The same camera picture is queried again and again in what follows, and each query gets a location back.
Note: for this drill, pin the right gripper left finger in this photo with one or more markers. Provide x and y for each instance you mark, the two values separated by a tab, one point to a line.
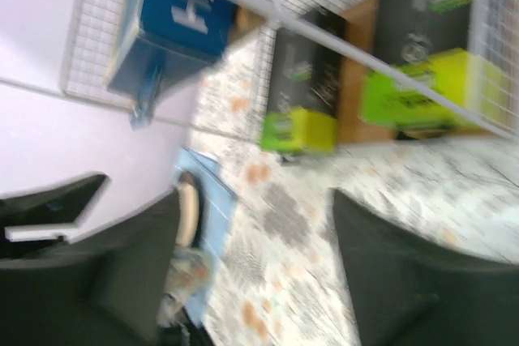
105	289

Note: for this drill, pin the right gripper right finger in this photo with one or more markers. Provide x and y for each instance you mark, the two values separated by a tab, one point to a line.
407	290

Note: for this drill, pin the black green razor box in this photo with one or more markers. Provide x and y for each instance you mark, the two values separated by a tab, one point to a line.
464	50
303	90

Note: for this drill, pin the white wire wooden shelf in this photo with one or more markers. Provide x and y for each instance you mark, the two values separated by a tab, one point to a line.
376	101

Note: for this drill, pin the blue Harry's razor box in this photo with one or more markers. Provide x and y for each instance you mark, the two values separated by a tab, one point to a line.
160	43

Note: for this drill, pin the beige ceramic mug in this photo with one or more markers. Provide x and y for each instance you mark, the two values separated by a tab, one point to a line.
190	271

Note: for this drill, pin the floral table mat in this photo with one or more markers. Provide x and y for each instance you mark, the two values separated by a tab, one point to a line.
280	281

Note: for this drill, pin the dark rimmed ceramic plate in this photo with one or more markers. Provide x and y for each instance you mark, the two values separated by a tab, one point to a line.
189	209

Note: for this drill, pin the blue checked cloth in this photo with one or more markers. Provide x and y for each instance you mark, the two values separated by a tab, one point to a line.
219	201

